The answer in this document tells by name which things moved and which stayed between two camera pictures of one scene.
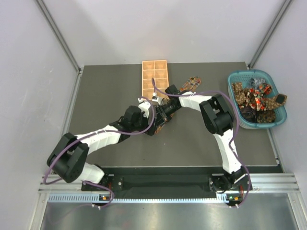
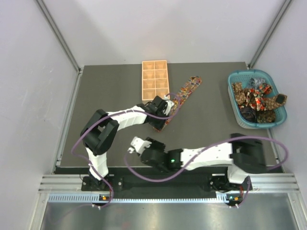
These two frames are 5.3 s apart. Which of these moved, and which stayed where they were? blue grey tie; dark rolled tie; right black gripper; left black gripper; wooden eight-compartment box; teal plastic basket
Moved: right black gripper; left black gripper
Stayed: teal plastic basket; dark rolled tie; blue grey tie; wooden eight-compartment box
